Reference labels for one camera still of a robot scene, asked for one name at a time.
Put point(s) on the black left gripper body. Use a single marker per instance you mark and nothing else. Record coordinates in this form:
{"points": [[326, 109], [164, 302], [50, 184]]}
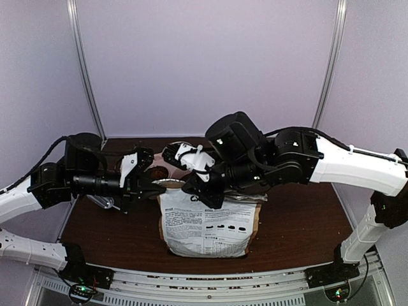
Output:
{"points": [[129, 190]]}

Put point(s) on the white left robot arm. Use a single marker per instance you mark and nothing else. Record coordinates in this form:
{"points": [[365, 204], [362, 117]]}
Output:
{"points": [[73, 166]]}

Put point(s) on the aluminium frame post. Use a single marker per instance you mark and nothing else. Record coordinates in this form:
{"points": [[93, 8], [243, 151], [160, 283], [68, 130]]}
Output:
{"points": [[84, 71], [336, 43]]}

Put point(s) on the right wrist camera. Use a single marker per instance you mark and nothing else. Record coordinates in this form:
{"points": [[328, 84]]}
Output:
{"points": [[186, 157]]}

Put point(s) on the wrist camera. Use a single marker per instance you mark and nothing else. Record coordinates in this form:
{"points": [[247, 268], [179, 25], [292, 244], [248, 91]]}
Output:
{"points": [[134, 164], [186, 157]]}

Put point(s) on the metal food scoop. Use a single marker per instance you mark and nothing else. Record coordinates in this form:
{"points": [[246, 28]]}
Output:
{"points": [[104, 202]]}

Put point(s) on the left aluminium frame post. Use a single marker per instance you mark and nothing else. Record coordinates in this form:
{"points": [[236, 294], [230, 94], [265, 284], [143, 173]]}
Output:
{"points": [[84, 71]]}

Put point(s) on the pet food bag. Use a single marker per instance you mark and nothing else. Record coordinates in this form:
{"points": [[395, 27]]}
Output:
{"points": [[192, 230]]}

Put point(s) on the brown kibble pellets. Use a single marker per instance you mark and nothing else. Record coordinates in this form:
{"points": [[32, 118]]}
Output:
{"points": [[157, 172]]}

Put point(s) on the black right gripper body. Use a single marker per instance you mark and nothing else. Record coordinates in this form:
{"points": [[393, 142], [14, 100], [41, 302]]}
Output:
{"points": [[221, 192]]}

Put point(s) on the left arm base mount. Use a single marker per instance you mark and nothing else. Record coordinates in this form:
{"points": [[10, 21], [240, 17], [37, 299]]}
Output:
{"points": [[84, 281]]}

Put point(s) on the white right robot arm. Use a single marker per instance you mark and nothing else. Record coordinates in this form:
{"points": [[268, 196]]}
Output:
{"points": [[243, 157]]}

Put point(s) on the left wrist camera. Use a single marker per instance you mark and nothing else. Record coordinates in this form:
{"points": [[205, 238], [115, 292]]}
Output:
{"points": [[134, 164]]}

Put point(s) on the front aluminium rail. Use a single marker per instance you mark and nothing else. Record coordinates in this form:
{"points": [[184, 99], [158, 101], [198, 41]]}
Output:
{"points": [[280, 287]]}

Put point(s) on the right aluminium frame post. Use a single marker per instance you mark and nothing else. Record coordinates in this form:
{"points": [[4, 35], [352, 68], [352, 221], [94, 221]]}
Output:
{"points": [[336, 43]]}

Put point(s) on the front steel feeder bowl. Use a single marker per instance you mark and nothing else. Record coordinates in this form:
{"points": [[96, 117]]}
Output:
{"points": [[157, 172]]}

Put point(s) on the pink double pet feeder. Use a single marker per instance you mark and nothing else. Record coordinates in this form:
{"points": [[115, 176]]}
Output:
{"points": [[160, 169]]}

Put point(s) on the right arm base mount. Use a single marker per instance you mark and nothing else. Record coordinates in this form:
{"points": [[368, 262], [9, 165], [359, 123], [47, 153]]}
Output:
{"points": [[334, 278]]}

